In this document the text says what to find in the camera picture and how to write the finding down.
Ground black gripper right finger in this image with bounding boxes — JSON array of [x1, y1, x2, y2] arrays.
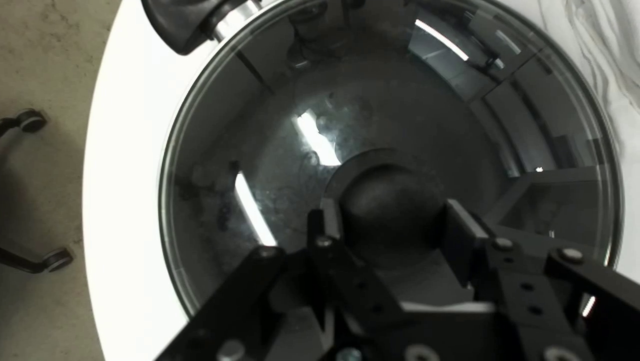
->
[[438, 197, 640, 361]]

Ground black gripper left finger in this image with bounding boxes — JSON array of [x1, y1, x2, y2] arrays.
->
[[156, 197, 408, 361]]

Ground glass pot lid black knob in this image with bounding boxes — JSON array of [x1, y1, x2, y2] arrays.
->
[[157, 0, 623, 321]]

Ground black cooking pot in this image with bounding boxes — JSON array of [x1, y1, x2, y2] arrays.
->
[[139, 0, 628, 324]]

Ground black metal stand leg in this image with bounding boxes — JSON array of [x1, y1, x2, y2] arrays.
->
[[0, 109, 50, 138], [0, 243, 75, 274]]

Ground white towel red blue stripes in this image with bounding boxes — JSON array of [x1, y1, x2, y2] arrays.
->
[[538, 0, 640, 138]]

